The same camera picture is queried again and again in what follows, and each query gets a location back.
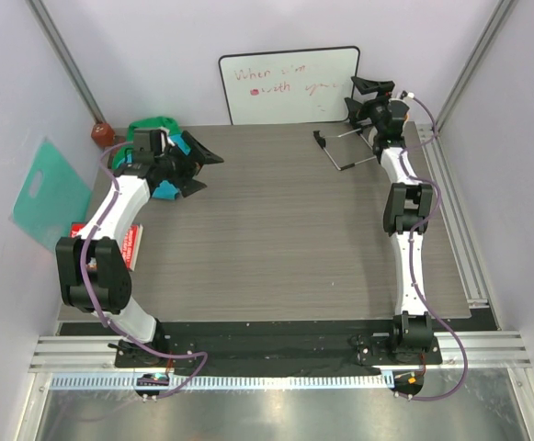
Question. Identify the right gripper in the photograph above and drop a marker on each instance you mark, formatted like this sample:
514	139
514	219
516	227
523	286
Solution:
357	110

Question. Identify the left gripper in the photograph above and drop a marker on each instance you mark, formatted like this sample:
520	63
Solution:
198	153

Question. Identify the blue t shirt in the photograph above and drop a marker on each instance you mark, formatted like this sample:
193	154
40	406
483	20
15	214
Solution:
166	190

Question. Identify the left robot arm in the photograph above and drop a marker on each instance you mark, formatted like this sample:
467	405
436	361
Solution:
92	272

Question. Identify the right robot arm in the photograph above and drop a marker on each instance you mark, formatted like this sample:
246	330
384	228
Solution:
405	216

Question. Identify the green t shirt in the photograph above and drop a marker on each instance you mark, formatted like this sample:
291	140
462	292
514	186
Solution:
150	123

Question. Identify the whiteboard with red writing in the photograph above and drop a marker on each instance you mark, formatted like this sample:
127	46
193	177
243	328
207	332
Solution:
288	87

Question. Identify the brown block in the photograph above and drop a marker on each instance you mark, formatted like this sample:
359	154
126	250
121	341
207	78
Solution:
103	135

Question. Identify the red book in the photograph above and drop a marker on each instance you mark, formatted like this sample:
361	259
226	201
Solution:
129	248

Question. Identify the teal plastic cutting board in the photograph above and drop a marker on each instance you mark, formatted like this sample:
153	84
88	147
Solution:
52	198

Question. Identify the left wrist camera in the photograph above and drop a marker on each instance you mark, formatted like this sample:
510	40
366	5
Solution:
149	140

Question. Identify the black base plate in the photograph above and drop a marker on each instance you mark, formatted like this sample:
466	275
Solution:
303	349

